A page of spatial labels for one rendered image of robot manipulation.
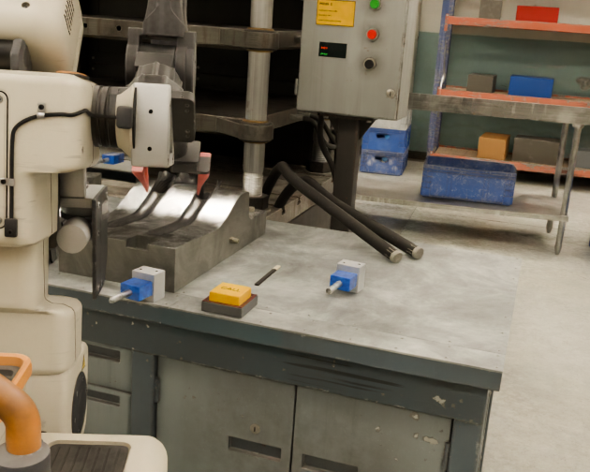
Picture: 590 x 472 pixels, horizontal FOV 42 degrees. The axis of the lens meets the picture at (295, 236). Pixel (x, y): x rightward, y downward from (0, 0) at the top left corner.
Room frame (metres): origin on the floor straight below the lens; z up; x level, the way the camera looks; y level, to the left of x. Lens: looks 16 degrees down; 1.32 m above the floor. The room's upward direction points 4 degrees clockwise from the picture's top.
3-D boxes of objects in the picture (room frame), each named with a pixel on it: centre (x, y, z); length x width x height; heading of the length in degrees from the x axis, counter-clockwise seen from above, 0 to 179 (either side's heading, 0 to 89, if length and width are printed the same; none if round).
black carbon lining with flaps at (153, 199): (1.66, 0.29, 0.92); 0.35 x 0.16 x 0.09; 163
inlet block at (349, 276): (1.45, -0.10, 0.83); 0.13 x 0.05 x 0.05; 155
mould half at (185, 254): (1.67, 0.27, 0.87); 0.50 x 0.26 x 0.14; 163
